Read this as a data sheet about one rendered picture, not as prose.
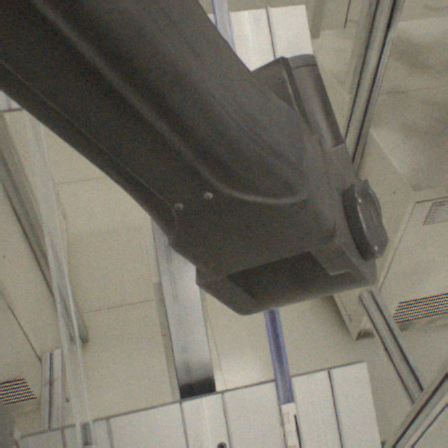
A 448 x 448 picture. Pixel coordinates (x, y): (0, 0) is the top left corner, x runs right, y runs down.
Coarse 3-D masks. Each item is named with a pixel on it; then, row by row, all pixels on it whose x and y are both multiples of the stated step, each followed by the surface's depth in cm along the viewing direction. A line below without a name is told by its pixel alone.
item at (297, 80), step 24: (264, 72) 27; (288, 72) 27; (312, 72) 28; (288, 96) 26; (312, 96) 28; (312, 120) 28; (336, 120) 29; (336, 144) 29; (360, 192) 22; (360, 216) 21; (360, 240) 21; (384, 240) 24
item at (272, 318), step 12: (216, 0) 47; (216, 12) 47; (228, 12) 48; (216, 24) 48; (228, 24) 48; (228, 36) 48; (264, 312) 48; (276, 312) 47; (276, 324) 47; (276, 336) 47; (276, 348) 47; (276, 360) 47; (276, 372) 47; (288, 372) 47; (276, 384) 48; (288, 384) 47; (288, 396) 47
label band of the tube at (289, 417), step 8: (280, 408) 48; (288, 408) 47; (296, 408) 47; (288, 416) 47; (296, 416) 47; (288, 424) 47; (296, 424) 47; (288, 432) 47; (296, 432) 47; (288, 440) 47; (296, 440) 47
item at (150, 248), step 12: (156, 264) 55; (156, 276) 54; (156, 288) 54; (156, 300) 56; (204, 300) 58; (204, 312) 60; (168, 336) 62; (168, 348) 64; (168, 360) 67; (168, 372) 69
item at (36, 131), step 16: (32, 128) 45; (32, 144) 45; (32, 160) 45; (48, 160) 45; (48, 176) 45; (48, 192) 45; (48, 208) 45; (48, 224) 44; (48, 240) 44; (48, 256) 44; (64, 256) 45; (64, 272) 45; (64, 288) 44; (64, 304) 44; (64, 320) 44; (64, 336) 44; (64, 352) 44; (80, 352) 45; (80, 368) 44; (80, 384) 44; (80, 400) 44; (80, 416) 44; (80, 432) 44
